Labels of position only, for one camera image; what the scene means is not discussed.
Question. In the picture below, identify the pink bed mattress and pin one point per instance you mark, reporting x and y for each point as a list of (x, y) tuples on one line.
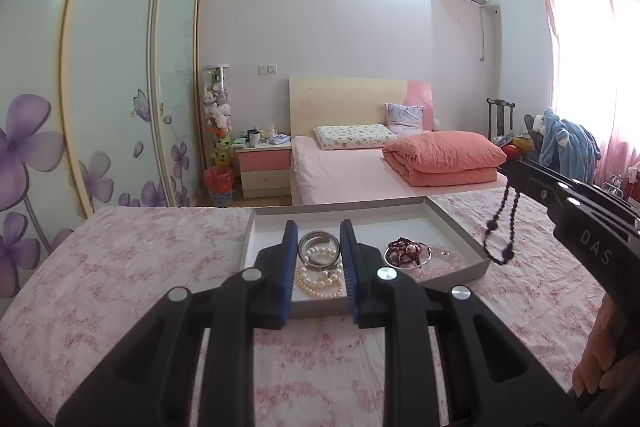
[(340, 172)]

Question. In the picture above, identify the grey jewelry tray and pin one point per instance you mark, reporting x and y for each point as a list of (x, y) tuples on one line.
[(270, 232)]

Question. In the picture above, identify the pink floral bedsheet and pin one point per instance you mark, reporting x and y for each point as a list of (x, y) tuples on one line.
[(125, 257)]

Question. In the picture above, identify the person's right hand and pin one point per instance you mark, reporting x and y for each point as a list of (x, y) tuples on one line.
[(610, 357)]

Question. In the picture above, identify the beige and pink headboard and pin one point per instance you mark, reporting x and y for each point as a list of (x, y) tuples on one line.
[(340, 102)]

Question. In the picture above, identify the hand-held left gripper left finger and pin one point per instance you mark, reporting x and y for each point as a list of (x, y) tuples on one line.
[(287, 267)]

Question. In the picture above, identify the floral glass sliding wardrobe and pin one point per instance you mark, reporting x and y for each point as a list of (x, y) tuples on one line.
[(115, 57)]

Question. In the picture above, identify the patterned flat pillow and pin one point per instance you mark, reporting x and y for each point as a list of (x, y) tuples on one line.
[(352, 136)]

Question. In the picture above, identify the pink and beige nightstand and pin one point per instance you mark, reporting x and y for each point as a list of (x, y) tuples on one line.
[(265, 167)]

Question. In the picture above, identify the blue fleece robe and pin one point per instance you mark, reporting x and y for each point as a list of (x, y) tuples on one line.
[(570, 147)]

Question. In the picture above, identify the white wall socket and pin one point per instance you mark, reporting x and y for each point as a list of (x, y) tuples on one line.
[(266, 69)]

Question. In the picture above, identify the red waste bin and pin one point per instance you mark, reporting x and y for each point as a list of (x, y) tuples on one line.
[(218, 184)]

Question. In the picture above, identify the silver bangle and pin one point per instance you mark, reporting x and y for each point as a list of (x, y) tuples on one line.
[(426, 257)]

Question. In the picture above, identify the white mug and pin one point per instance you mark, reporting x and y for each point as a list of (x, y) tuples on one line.
[(254, 138)]

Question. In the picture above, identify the plush toy display tower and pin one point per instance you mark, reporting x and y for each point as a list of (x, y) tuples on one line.
[(219, 112)]

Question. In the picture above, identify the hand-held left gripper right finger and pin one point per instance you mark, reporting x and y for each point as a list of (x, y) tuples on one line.
[(348, 272)]

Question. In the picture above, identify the dark wooden chair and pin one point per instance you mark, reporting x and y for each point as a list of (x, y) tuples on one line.
[(500, 117)]

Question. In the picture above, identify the purple printed cushion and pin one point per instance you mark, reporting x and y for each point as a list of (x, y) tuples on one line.
[(404, 119)]

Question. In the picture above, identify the colourful plush toy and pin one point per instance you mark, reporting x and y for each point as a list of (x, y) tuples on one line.
[(517, 146)]

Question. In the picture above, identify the pink curtain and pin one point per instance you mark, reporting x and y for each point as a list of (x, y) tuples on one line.
[(565, 32)]

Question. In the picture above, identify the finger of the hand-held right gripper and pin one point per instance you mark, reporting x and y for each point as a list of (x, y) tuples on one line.
[(537, 194), (560, 179)]

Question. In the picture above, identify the folded orange quilt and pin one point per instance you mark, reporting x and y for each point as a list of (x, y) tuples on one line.
[(440, 157)]

